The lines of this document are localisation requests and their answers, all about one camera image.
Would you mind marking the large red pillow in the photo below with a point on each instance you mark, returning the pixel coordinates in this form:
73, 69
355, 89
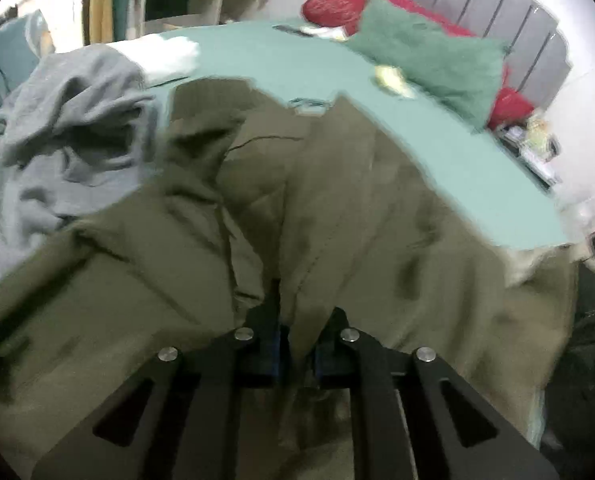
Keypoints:
337, 5

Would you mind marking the pile of black clothes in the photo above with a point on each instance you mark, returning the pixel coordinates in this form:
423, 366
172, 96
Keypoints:
587, 360

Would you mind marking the white crumpled tissue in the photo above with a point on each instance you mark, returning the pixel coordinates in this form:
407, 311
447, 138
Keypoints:
327, 33

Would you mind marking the grey padded headboard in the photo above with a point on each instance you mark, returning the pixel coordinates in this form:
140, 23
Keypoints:
502, 5

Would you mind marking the grey sweatshirt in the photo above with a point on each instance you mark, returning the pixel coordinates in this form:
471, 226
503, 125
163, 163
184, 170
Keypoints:
52, 170

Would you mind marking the teal curtain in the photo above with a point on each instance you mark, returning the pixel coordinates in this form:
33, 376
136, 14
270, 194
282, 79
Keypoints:
124, 0

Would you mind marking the olive green jacket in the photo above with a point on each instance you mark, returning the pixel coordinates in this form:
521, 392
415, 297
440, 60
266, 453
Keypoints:
377, 210

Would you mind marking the yellow crumpled wrapper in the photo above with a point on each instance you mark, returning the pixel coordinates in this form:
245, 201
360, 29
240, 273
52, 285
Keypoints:
392, 77

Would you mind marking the black smartphone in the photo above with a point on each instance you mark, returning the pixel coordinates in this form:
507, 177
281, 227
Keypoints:
292, 29

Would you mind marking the white garment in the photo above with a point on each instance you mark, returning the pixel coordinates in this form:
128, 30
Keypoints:
167, 57

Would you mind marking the small red pillow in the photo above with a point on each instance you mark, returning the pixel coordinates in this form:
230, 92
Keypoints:
512, 105

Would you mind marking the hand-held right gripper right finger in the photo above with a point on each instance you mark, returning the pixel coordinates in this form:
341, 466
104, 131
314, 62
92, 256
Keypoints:
322, 360

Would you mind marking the green pillow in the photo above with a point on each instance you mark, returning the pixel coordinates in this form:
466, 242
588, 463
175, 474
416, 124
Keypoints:
427, 55

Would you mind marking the yellow curtain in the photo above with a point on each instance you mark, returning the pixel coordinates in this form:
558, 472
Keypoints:
101, 0

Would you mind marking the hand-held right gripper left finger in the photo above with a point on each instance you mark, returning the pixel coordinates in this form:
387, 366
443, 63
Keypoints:
276, 357

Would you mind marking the dinosaur printed cloth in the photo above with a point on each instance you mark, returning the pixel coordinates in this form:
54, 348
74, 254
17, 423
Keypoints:
12, 50

